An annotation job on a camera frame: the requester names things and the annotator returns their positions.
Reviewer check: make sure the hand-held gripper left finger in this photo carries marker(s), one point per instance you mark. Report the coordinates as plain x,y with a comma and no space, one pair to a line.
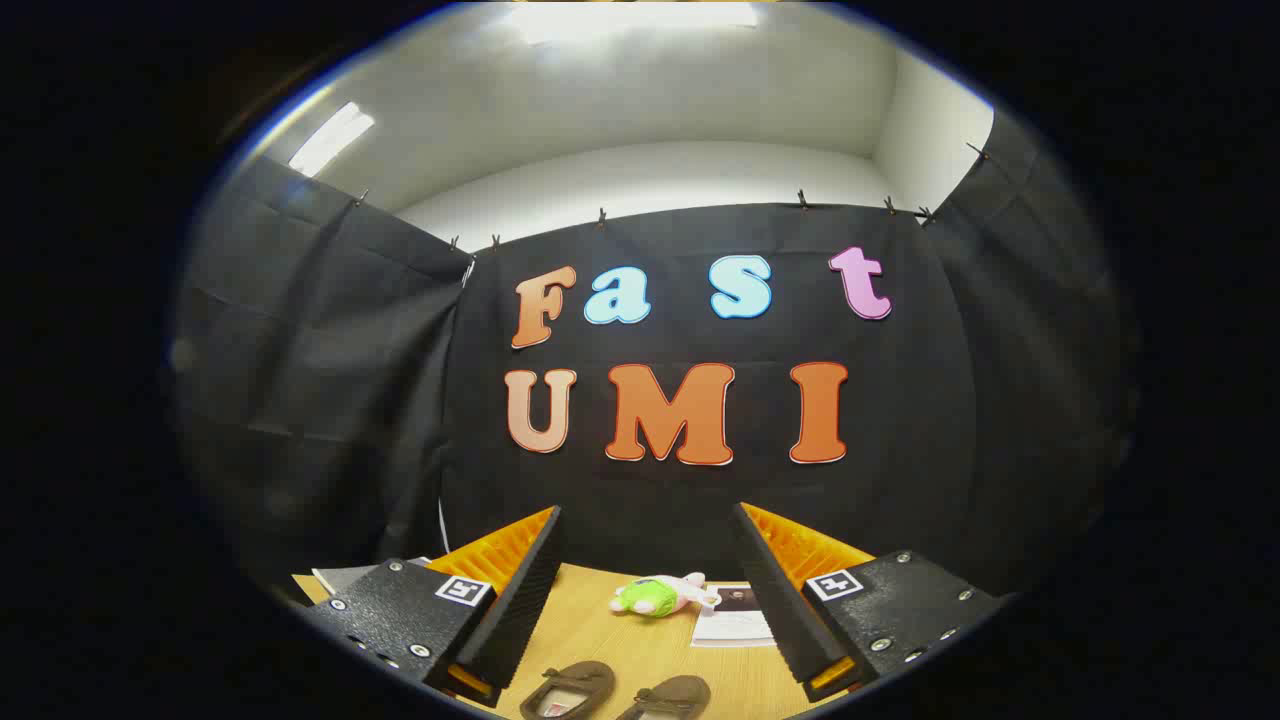
520,600

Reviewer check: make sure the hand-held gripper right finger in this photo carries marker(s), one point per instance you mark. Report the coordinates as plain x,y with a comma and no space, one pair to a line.
775,600

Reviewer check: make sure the brown fuzzy shoe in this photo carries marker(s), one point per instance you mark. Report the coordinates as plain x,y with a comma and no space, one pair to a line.
675,692
575,680

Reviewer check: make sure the grey fabric storage box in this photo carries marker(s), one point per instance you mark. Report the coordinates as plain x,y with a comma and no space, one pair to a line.
345,578

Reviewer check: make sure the white book with dark photo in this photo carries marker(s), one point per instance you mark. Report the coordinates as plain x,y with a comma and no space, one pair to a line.
735,628

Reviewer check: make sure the green and pink plush toy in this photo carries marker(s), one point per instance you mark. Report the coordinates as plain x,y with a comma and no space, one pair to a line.
650,597

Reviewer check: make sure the ceiling light panel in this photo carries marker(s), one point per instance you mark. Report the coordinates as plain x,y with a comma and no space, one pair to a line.
630,20
330,138

